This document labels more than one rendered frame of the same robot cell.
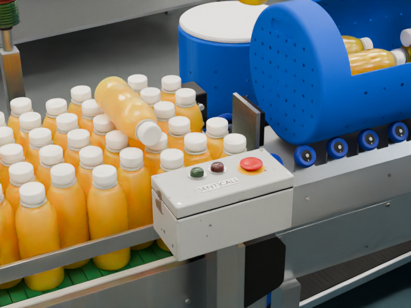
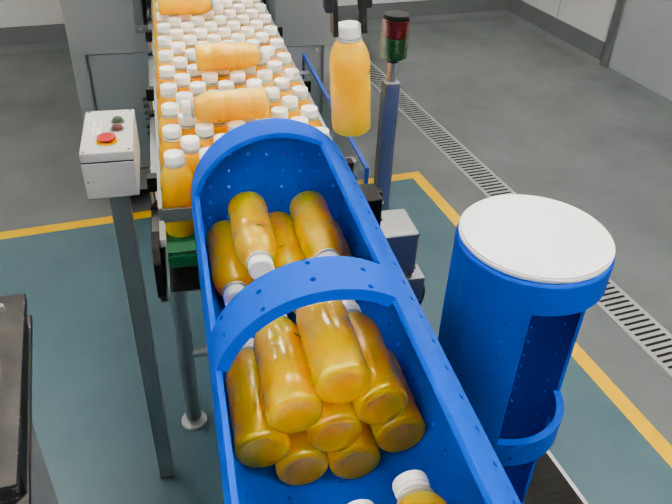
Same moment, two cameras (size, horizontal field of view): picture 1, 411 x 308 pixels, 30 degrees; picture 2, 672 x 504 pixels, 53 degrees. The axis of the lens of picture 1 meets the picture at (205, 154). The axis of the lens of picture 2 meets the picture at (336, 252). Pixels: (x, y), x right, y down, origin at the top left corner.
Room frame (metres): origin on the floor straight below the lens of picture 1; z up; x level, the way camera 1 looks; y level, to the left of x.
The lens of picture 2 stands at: (1.71, -1.16, 1.71)
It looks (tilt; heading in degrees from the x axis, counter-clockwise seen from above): 35 degrees down; 101
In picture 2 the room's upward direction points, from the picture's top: 2 degrees clockwise
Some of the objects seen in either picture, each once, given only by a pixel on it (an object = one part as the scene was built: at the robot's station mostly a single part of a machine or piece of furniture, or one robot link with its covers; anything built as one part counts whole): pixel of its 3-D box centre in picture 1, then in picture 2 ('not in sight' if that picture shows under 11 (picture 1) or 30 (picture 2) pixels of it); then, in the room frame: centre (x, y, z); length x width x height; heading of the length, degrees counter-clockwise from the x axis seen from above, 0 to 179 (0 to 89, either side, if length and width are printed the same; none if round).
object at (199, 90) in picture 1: (187, 110); (358, 212); (1.52, 0.04, 0.95); 0.10 x 0.07 x 0.10; 26
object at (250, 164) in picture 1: (251, 164); (106, 138); (1.03, -0.07, 1.11); 0.04 x 0.04 x 0.01
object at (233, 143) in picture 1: (234, 143); (173, 157); (1.15, -0.05, 1.07); 0.04 x 0.04 x 0.02
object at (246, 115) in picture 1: (248, 129); not in sight; (1.35, -0.09, 0.99); 0.10 x 0.02 x 0.12; 26
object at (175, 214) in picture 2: not in sight; (261, 206); (1.32, -0.01, 0.96); 0.40 x 0.01 x 0.03; 26
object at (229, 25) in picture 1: (233, 21); (535, 235); (1.86, -0.07, 1.03); 0.28 x 0.28 x 0.01
